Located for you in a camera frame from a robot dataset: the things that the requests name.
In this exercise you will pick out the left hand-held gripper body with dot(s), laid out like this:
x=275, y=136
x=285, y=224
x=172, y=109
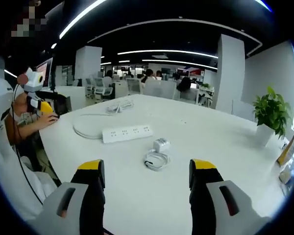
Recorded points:
x=33, y=82

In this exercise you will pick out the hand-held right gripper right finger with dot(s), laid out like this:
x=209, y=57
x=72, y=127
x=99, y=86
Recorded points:
x=205, y=200

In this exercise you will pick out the ceiling light strip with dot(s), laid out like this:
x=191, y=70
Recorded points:
x=178, y=61
x=176, y=22
x=166, y=51
x=80, y=18

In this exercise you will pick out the white office chair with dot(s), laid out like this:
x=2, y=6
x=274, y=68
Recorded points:
x=103, y=88
x=134, y=86

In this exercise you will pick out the white power strip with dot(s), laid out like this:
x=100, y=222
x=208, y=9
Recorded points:
x=127, y=134

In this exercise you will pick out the computer monitor red screen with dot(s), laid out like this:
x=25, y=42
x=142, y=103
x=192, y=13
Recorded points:
x=44, y=73

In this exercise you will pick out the green potted plant white pot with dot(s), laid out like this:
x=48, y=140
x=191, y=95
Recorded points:
x=272, y=110

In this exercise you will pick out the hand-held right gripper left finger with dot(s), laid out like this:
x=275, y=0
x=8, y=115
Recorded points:
x=88, y=200

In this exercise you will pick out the yellow white desk sign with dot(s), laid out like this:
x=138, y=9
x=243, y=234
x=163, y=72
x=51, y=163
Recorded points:
x=287, y=149

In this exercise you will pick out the white charger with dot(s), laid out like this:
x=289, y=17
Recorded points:
x=161, y=145

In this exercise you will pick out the person's left hand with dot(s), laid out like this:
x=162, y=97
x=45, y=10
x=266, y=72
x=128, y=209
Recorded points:
x=47, y=121

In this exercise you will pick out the white desk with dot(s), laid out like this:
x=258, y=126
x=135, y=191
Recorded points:
x=147, y=195

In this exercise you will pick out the pink round object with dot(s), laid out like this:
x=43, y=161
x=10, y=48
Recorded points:
x=22, y=78

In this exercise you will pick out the white desk partition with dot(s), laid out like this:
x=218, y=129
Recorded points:
x=159, y=89

